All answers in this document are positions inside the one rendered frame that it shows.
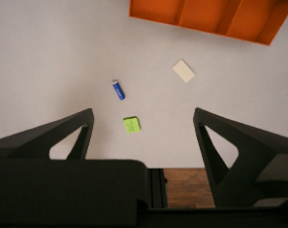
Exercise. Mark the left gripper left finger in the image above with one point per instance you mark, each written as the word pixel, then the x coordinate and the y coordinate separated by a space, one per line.
pixel 35 143

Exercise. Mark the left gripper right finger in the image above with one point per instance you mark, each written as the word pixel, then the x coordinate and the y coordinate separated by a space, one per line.
pixel 262 158

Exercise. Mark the blue aa battery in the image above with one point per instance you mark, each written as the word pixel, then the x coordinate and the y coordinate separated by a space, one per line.
pixel 118 90

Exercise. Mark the lime green sticky note pad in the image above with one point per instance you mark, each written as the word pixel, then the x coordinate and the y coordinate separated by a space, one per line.
pixel 132 124

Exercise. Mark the orange three-compartment bin rack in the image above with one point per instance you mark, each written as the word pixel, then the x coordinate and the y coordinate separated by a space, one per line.
pixel 258 21

